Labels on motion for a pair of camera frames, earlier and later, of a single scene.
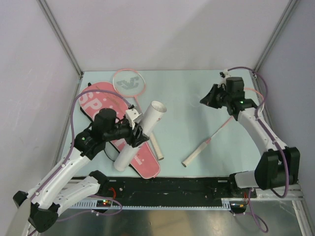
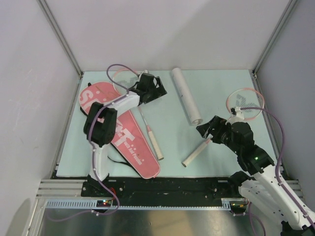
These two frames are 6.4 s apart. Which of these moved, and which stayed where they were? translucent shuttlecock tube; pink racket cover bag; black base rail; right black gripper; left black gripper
Moved: translucent shuttlecock tube; right black gripper; left black gripper
Stayed: black base rail; pink racket cover bag
